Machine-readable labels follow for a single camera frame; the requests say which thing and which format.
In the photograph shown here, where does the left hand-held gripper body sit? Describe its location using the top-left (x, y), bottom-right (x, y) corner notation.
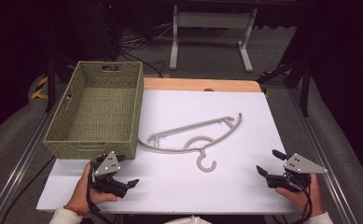
top-left (89, 151), bottom-right (130, 199)

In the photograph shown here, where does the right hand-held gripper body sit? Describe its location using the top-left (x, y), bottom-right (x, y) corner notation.
top-left (266, 152), bottom-right (329, 193)

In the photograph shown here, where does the person's right hand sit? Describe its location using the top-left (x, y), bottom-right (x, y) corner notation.
top-left (274, 173), bottom-right (325, 217)

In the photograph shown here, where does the person's left hand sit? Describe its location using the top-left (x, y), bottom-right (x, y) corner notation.
top-left (66, 162), bottom-right (119, 216)

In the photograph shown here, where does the green woven basket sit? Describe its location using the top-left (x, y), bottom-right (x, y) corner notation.
top-left (42, 61), bottom-right (145, 161)

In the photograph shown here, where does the white board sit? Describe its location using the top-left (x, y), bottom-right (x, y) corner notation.
top-left (35, 90), bottom-right (299, 216)

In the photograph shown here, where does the grey plastic clothes hanger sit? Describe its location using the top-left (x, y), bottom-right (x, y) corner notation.
top-left (137, 112), bottom-right (244, 174)

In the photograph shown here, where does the black metal stand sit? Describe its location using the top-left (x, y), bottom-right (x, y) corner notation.
top-left (256, 59), bottom-right (312, 119)
top-left (44, 54), bottom-right (58, 114)

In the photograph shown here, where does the person's white clothing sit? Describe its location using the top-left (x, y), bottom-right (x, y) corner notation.
top-left (162, 215), bottom-right (214, 224)

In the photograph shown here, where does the yellow black hazard tape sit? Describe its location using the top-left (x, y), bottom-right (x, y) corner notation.
top-left (29, 76), bottom-right (74, 101)

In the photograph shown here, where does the grey metal stand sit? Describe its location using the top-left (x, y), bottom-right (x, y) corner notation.
top-left (168, 5), bottom-right (258, 74)

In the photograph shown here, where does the aluminium rail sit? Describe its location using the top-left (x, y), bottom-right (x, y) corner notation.
top-left (288, 88), bottom-right (362, 224)
top-left (0, 83), bottom-right (69, 224)

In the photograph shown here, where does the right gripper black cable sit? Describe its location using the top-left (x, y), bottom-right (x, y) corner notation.
top-left (272, 172), bottom-right (314, 224)

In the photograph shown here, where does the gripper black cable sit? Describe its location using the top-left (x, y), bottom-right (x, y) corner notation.
top-left (272, 172), bottom-right (314, 224)
top-left (85, 160), bottom-right (117, 224)

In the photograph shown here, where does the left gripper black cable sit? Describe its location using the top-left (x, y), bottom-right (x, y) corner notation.
top-left (85, 160), bottom-right (117, 224)

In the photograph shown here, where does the beaded bracelet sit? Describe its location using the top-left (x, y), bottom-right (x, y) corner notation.
top-left (63, 204), bottom-right (87, 218)

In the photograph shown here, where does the long black cable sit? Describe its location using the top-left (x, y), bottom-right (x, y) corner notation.
top-left (0, 155), bottom-right (58, 224)

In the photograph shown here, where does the bundle of floor cables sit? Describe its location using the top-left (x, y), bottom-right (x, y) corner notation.
top-left (117, 22), bottom-right (175, 78)

